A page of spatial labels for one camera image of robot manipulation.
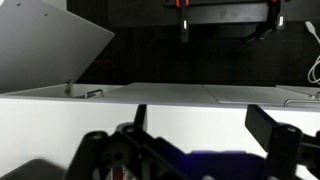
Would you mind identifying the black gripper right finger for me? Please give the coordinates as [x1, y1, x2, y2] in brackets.
[245, 104, 282, 152]

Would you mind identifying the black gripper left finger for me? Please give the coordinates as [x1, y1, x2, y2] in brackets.
[134, 104, 147, 130]

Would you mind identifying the black orange clamp left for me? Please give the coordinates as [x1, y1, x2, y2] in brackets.
[175, 0, 189, 43]

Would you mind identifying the open white cabinet lid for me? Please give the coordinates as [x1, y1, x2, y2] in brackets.
[0, 0, 114, 93]

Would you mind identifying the metal handle right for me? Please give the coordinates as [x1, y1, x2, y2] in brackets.
[283, 95, 320, 107]

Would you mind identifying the metal drawer handle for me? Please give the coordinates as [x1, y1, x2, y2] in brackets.
[75, 89, 104, 99]

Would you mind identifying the white cable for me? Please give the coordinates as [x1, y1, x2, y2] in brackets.
[304, 20, 320, 86]

